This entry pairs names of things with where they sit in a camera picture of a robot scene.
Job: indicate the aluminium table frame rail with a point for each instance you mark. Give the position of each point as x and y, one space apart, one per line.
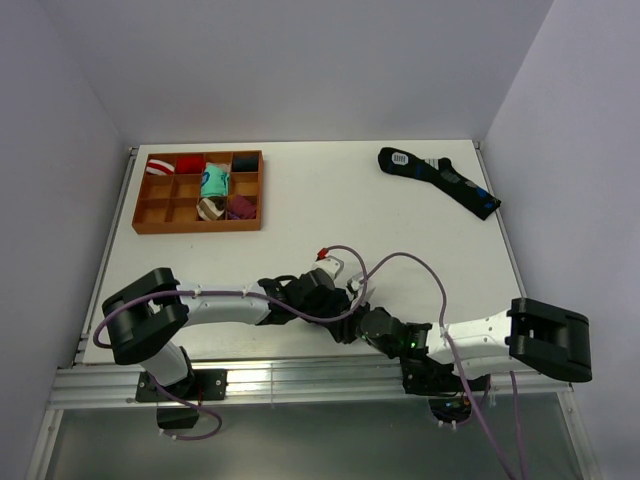
354 378

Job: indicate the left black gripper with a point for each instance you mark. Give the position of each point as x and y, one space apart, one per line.
314 313

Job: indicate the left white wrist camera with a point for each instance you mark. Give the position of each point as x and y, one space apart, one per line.
330 265

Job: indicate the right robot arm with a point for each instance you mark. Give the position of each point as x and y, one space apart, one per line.
529 335

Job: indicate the purple sock roll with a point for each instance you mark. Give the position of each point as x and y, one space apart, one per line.
241 208

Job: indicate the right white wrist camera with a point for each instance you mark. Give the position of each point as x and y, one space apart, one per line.
359 291

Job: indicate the brown wooden organizer tray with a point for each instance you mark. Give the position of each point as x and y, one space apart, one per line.
167 204

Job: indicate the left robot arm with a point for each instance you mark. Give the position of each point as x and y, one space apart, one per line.
142 318

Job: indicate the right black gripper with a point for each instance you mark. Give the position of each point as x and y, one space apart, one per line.
341 328

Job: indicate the teal sock roll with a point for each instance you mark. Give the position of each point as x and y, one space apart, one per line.
214 182

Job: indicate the dark navy sock roll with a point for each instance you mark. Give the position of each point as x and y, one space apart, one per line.
245 163

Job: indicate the red white striped sock roll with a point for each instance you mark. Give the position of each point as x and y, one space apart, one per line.
158 167

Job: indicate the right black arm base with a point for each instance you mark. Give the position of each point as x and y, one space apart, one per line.
448 401

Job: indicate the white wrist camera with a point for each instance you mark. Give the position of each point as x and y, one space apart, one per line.
359 291
330 265

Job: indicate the black blue patterned sock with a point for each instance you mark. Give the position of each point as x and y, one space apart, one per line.
440 173

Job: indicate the brown white sock roll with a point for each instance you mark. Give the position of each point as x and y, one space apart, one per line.
211 208

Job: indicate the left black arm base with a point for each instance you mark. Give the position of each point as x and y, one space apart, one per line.
172 412

